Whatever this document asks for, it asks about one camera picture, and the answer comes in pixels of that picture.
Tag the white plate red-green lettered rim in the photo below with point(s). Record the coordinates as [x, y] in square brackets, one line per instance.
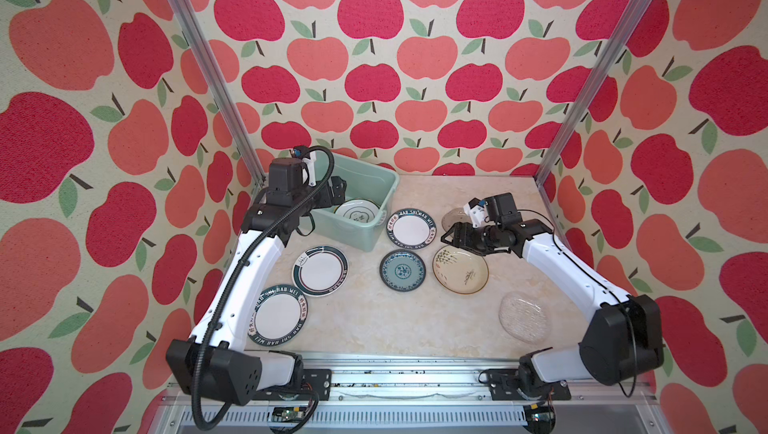
[411, 228]

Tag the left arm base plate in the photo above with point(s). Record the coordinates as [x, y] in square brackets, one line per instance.
[311, 382]

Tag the cream plate with plant drawing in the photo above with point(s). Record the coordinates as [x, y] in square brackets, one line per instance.
[460, 271]

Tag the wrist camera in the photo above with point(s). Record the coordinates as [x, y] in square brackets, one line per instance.
[308, 158]
[476, 210]

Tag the aluminium corner post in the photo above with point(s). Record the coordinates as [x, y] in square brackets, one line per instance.
[614, 47]
[206, 60]

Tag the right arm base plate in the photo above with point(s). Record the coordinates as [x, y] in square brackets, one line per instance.
[516, 385]

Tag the white plate black quatrefoil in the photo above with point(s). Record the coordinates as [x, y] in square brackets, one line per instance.
[359, 210]

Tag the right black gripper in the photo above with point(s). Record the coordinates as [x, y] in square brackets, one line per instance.
[465, 240]

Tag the teal patterned small plate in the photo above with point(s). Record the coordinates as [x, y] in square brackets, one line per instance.
[402, 270]

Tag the aluminium front rail frame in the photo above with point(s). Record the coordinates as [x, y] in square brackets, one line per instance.
[406, 394]

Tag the mint green plastic bin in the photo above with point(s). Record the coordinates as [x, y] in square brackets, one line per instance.
[365, 181]

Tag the right aluminium corner post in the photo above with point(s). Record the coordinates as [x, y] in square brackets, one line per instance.
[614, 47]

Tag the white plate lettered rim front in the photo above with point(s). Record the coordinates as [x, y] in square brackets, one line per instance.
[279, 315]

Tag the clear glass textured plate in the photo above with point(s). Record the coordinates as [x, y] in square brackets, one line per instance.
[524, 318]

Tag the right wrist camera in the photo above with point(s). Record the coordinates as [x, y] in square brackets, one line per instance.
[476, 210]

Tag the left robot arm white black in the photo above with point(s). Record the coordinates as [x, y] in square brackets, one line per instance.
[212, 363]

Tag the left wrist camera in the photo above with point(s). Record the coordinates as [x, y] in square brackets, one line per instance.
[308, 158]

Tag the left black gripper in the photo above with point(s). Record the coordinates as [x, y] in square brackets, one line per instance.
[329, 200]

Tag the brown speckled square plate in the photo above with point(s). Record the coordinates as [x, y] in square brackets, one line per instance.
[456, 215]

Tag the left aluminium corner post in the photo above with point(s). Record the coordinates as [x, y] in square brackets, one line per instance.
[206, 60]

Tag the white plate dark green rim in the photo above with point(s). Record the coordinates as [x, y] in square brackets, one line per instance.
[320, 271]

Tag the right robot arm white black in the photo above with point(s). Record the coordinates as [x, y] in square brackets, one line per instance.
[623, 339]

